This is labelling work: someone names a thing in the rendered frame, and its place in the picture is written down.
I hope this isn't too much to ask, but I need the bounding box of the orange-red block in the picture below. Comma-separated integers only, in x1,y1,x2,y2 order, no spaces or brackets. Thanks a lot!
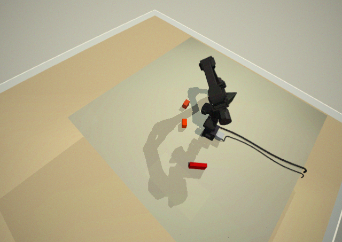
182,119,187,128

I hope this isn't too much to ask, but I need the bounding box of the red-brown block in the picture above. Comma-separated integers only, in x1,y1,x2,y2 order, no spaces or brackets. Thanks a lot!
182,99,190,109

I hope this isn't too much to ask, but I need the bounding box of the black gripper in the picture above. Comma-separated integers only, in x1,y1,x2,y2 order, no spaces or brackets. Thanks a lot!
203,110,218,131

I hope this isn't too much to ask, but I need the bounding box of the red rectangular block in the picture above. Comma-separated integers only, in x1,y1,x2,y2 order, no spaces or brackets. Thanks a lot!
189,162,207,170

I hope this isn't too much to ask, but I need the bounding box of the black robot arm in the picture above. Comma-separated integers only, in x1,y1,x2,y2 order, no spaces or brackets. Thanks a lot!
199,56,232,125

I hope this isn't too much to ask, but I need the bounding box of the black cable with grey plug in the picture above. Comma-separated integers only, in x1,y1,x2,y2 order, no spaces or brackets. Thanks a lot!
215,131,304,178

